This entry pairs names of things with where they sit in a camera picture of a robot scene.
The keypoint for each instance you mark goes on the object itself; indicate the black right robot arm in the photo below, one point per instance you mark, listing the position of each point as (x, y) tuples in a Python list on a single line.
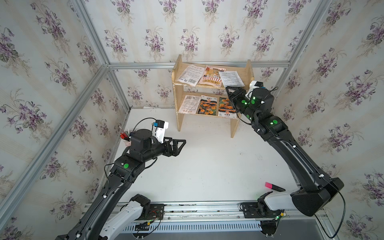
[(317, 187)]

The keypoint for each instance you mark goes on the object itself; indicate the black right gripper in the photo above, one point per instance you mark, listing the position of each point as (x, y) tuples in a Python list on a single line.
[(236, 96)]

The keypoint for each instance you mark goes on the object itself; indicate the orange marigold seed bag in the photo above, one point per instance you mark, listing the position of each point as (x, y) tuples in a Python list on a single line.
[(226, 109)]

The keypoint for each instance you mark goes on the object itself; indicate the white lower-shelf seed bag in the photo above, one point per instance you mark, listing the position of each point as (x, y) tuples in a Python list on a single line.
[(190, 104)]

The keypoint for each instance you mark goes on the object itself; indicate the dark marigold seed bag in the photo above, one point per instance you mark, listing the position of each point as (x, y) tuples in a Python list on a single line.
[(208, 106)]

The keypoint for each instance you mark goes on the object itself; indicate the white barcode seed bag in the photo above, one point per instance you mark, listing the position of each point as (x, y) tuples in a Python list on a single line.
[(191, 75)]

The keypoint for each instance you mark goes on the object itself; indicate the wooden two-tier shelf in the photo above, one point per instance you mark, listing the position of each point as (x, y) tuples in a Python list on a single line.
[(181, 90)]

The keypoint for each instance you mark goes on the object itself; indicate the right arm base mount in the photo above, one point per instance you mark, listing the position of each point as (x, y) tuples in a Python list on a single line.
[(260, 210)]

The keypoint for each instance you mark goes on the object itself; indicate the pink pen cup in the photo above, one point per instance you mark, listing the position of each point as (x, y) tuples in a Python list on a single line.
[(125, 136)]

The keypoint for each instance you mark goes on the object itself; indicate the white text seed bag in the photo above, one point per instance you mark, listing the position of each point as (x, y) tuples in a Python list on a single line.
[(231, 79)]

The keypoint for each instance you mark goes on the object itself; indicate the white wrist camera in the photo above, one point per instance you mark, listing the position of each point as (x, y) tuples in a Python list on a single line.
[(160, 129), (253, 85)]

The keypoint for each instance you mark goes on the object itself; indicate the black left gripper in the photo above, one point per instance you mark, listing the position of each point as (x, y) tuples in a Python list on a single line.
[(174, 151)]

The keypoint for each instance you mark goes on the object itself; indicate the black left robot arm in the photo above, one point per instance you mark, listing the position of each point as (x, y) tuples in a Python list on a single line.
[(97, 223)]

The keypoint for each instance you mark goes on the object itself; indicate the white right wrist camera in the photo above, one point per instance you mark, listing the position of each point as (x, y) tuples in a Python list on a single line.
[(253, 85)]

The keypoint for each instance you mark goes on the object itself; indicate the pink and black marker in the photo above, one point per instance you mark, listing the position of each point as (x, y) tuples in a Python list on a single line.
[(274, 187)]

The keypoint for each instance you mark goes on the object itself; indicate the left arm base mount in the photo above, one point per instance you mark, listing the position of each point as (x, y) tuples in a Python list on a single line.
[(150, 210)]

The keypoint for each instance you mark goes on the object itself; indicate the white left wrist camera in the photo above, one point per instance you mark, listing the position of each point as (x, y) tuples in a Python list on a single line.
[(160, 129)]

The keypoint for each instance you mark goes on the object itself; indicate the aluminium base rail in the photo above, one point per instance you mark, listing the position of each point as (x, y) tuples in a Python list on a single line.
[(214, 216)]

